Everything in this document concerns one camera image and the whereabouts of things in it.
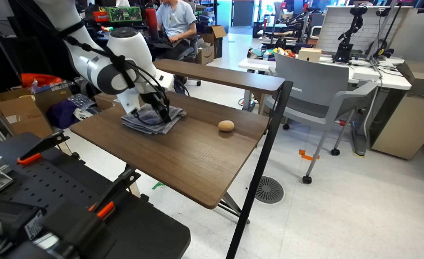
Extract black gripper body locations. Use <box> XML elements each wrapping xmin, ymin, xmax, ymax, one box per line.
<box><xmin>142</xmin><ymin>91</ymin><xmax>170</xmax><ymax>112</ymax></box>

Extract gray towel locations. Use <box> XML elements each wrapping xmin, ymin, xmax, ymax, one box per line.
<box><xmin>121</xmin><ymin>104</ymin><xmax>188</xmax><ymax>135</ymax></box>

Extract brown cookie toy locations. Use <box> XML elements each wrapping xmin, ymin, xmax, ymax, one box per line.
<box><xmin>219</xmin><ymin>119</ymin><xmax>236</xmax><ymax>132</ymax></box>

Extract black robot arm on table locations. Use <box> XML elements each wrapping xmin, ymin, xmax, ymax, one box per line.
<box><xmin>334</xmin><ymin>5</ymin><xmax>369</xmax><ymax>63</ymax></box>

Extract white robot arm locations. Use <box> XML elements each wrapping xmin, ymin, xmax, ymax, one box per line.
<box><xmin>34</xmin><ymin>0</ymin><xmax>173</xmax><ymax>122</ymax></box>

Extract seated person in blue shirt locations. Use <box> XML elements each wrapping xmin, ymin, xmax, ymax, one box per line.
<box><xmin>157</xmin><ymin>0</ymin><xmax>198</xmax><ymax>43</ymax></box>

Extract dark blue bag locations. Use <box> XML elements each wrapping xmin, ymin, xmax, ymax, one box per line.
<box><xmin>47</xmin><ymin>99</ymin><xmax>77</xmax><ymax>129</ymax></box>

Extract round floor drain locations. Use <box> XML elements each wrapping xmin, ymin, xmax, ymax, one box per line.
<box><xmin>257</xmin><ymin>176</ymin><xmax>285</xmax><ymax>204</ymax></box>

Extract brown cardboard box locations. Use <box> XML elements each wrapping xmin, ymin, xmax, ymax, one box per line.
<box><xmin>0</xmin><ymin>87</ymin><xmax>71</xmax><ymax>137</ymax></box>

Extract orange bag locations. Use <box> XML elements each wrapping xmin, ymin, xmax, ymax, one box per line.
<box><xmin>21</xmin><ymin>71</ymin><xmax>64</xmax><ymax>87</ymax></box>

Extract gray office chair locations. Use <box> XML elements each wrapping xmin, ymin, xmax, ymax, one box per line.
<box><xmin>277</xmin><ymin>54</ymin><xmax>379</xmax><ymax>184</ymax></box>

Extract black perforated workbench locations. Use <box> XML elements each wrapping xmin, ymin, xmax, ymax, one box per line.
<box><xmin>0</xmin><ymin>133</ymin><xmax>192</xmax><ymax>259</ymax></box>

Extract white lab table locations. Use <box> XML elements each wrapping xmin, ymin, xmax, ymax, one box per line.
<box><xmin>239</xmin><ymin>47</ymin><xmax>415</xmax><ymax>112</ymax></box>

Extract beige cabinet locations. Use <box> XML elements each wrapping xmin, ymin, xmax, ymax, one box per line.
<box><xmin>373</xmin><ymin>61</ymin><xmax>424</xmax><ymax>159</ymax></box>

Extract wooden desk with black frame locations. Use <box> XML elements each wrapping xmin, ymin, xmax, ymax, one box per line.
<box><xmin>71</xmin><ymin>58</ymin><xmax>292</xmax><ymax>259</ymax></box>

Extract orange handled clamp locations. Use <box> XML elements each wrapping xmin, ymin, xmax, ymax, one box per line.
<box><xmin>62</xmin><ymin>168</ymin><xmax>142</xmax><ymax>259</ymax></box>
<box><xmin>18</xmin><ymin>130</ymin><xmax>70</xmax><ymax>165</ymax></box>

